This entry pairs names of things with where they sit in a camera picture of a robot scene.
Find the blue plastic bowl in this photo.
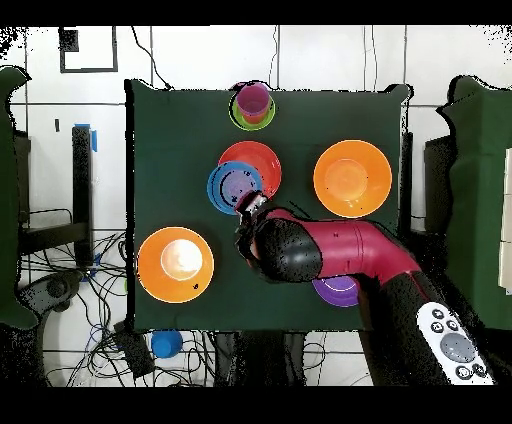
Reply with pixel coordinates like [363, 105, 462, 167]
[206, 160, 265, 216]

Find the red plastic bowl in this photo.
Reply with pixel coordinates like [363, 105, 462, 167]
[218, 140, 283, 199]

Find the green plastic bowl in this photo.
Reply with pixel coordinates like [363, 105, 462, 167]
[228, 93, 277, 132]

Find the red plastic cup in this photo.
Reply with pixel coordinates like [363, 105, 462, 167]
[239, 109, 268, 126]

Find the purple plastic cup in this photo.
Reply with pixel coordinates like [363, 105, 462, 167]
[234, 81, 272, 115]

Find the dark green table cloth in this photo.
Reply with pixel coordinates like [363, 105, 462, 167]
[124, 78, 413, 335]

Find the large orange plastic bowl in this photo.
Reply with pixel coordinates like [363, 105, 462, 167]
[136, 226, 216, 304]
[312, 139, 393, 219]

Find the purple plastic bowl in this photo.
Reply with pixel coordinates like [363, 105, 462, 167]
[311, 275, 360, 308]

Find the blue plastic cup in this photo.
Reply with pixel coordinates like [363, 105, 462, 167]
[150, 330, 184, 359]

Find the black power strip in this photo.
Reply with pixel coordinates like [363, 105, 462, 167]
[112, 319, 156, 379]

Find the black office chair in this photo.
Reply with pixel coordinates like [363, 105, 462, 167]
[17, 271, 85, 321]

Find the green cloth covered table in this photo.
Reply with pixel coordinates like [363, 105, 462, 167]
[433, 74, 512, 331]
[0, 65, 38, 331]

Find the black metal post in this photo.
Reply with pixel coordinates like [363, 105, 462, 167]
[399, 131, 414, 237]

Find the black metal frame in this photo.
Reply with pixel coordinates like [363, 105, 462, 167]
[15, 124, 95, 269]

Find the thin black cable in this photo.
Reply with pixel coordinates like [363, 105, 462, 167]
[130, 26, 174, 91]

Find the tangle of cables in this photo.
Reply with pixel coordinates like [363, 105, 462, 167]
[17, 231, 217, 387]

